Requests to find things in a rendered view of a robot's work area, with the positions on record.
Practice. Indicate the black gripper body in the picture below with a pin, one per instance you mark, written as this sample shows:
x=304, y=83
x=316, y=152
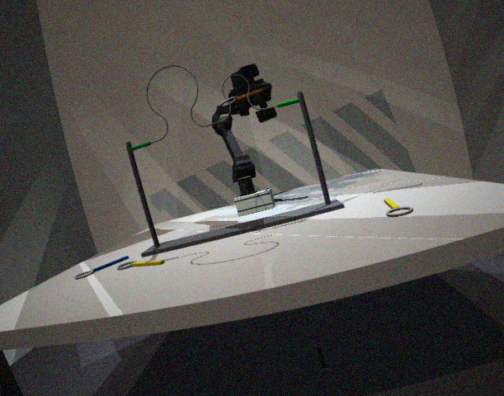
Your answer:
x=249, y=72

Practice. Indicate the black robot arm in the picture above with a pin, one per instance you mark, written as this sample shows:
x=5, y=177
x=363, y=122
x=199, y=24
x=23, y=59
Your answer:
x=242, y=164

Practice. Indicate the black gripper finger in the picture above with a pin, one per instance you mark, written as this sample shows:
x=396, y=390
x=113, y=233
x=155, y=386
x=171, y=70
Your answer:
x=258, y=84
x=264, y=96

